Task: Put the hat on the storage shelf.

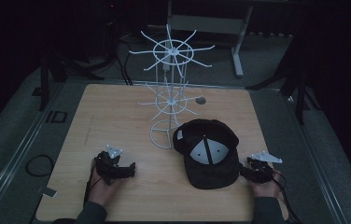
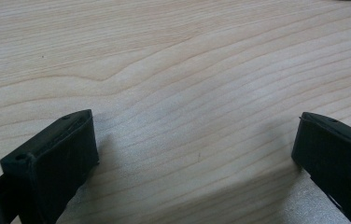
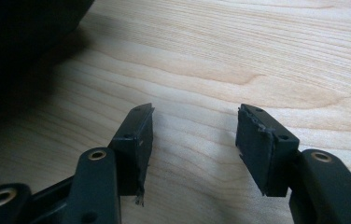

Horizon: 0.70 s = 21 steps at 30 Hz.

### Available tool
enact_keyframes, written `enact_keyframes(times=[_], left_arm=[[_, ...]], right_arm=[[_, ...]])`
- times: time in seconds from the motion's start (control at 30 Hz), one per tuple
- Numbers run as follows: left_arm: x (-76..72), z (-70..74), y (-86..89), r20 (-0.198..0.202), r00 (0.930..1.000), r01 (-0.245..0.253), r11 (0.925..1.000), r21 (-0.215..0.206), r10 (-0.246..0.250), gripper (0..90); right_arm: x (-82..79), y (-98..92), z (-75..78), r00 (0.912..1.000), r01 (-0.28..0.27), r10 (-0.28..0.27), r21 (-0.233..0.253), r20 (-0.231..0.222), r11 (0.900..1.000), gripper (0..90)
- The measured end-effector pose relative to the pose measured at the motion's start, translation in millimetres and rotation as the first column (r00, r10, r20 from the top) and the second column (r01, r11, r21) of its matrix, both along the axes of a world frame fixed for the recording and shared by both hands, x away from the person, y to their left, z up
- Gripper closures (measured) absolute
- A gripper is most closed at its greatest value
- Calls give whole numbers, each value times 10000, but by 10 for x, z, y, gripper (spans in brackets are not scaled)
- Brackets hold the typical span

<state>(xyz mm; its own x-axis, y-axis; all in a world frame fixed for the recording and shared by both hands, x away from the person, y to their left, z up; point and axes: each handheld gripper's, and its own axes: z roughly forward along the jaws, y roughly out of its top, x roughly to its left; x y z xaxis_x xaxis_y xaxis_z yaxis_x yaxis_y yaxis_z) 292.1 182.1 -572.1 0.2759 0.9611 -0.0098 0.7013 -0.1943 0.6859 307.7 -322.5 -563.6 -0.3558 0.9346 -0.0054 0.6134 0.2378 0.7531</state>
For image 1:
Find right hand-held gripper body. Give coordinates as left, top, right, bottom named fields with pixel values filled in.
left=246, top=150, right=284, bottom=185

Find grey tape strip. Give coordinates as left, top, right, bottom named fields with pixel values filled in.
left=35, top=185, right=59, bottom=199

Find black cap with grey panels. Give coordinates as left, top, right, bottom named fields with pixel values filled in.
left=172, top=118, right=242, bottom=190

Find black tripod stand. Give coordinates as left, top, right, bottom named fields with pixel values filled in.
left=246, top=36, right=322, bottom=126
left=36, top=50, right=106, bottom=113

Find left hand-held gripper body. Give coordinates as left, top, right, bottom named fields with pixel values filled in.
left=93, top=144, right=125, bottom=187

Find black floor bracket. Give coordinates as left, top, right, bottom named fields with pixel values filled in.
left=45, top=109, right=69, bottom=124

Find metal floor rail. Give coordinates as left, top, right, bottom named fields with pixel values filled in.
left=0, top=83, right=66, bottom=224
left=284, top=92, right=350, bottom=224

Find white wire display rack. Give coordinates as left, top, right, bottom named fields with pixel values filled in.
left=128, top=23, right=216, bottom=150

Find black cable loop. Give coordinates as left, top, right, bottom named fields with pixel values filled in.
left=24, top=154, right=55, bottom=178

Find black floor cables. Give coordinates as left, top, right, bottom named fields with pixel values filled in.
left=102, top=18, right=134, bottom=87

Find person's right hand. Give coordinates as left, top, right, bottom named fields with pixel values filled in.
left=250, top=169, right=282, bottom=200

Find person's left hand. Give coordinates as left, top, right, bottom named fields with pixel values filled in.
left=88, top=161, right=125, bottom=208

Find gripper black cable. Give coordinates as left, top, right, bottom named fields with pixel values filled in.
left=83, top=157, right=101, bottom=206
left=271, top=169, right=303, bottom=224

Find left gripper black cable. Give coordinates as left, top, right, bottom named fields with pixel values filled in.
left=83, top=157, right=101, bottom=206

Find grey metal desk frame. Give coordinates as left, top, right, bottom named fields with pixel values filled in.
left=164, top=0, right=255, bottom=78

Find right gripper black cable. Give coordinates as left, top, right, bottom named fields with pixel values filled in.
left=271, top=169, right=303, bottom=224

